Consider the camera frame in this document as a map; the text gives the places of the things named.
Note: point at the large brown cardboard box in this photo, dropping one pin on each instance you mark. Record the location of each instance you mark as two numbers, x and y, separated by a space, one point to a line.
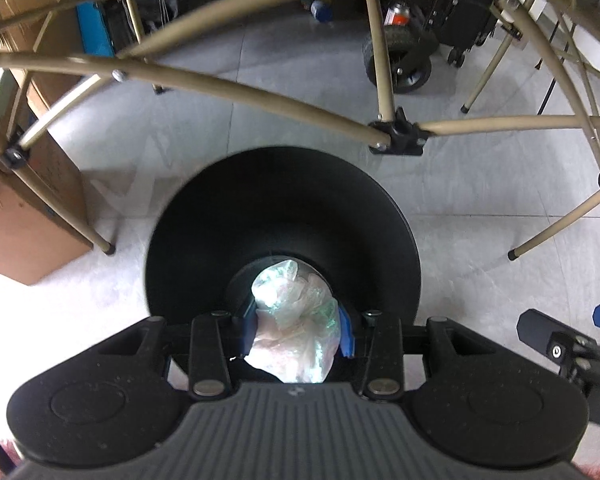
30 230

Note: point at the tan slatted folding table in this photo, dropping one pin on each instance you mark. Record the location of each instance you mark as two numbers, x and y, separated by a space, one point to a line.
397 135

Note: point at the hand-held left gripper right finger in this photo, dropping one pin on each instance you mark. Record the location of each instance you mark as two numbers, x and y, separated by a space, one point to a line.
346 335

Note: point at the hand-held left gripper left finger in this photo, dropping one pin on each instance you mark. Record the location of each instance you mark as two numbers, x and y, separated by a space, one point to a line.
248 330

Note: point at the blue carton box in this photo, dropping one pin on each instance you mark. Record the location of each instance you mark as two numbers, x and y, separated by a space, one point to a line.
94 15

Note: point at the black round trash bin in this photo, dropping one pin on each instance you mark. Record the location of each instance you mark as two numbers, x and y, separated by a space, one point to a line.
280 200

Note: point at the clear plastic bag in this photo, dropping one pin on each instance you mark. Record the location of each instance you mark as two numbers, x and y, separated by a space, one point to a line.
290 320

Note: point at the red orange can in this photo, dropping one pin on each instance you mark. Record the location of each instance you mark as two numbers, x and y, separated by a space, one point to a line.
399 14

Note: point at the blue plastic object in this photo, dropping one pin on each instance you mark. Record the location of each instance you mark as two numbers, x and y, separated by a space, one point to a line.
321 11

